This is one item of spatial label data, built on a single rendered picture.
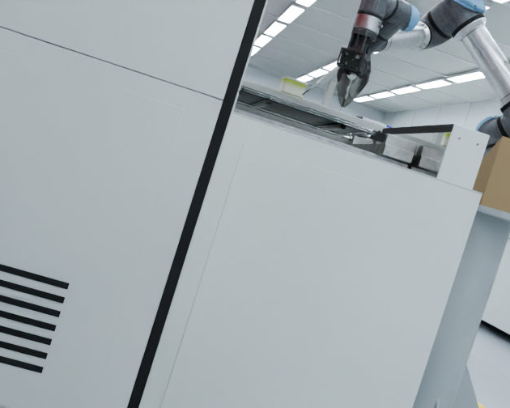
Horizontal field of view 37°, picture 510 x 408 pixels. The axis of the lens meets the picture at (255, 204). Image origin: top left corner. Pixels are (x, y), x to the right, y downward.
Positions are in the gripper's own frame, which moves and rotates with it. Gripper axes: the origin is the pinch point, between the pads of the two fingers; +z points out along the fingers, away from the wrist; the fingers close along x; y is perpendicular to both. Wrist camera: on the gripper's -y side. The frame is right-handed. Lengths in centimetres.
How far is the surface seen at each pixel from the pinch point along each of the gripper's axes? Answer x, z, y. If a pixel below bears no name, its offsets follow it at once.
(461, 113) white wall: -127, -161, -981
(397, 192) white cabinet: 30, 21, 35
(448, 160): 36.6, 10.0, 23.8
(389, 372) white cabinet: 40, 61, 29
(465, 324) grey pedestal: 47, 51, -34
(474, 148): 41.1, 5.4, 21.2
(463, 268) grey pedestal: 42, 35, -33
